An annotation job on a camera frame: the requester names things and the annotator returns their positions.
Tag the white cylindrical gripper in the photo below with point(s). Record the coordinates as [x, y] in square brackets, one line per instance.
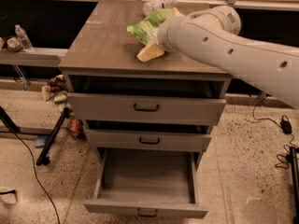
[163, 35]

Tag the green rice chip bag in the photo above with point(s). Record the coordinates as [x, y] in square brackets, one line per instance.
[147, 29]

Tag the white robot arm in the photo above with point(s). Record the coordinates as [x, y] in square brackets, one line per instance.
[211, 36]

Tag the grey drawer cabinet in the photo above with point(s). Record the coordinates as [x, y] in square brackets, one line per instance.
[102, 60]

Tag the top grey drawer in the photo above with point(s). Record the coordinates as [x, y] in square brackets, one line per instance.
[145, 109]

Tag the grey drawer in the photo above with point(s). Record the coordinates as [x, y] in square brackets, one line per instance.
[145, 109]
[191, 142]
[146, 183]

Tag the middle grey drawer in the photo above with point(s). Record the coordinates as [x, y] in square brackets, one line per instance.
[191, 142]

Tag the bottom grey drawer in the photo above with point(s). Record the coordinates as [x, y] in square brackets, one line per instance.
[146, 183]

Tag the pile of snack bags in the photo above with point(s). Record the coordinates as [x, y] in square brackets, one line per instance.
[56, 91]

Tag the clear water bottle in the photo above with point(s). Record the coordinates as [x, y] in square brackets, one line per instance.
[23, 38]

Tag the brown basket with items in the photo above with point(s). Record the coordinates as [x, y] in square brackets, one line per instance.
[10, 44]

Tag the black power adapter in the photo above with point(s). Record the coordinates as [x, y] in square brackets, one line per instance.
[286, 125]

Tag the blue sponge on floor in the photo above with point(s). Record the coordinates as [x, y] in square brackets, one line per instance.
[40, 141]

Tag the black tripod leg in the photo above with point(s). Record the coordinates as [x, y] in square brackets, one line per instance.
[43, 158]

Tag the black stand right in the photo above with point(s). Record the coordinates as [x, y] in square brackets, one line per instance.
[295, 181]

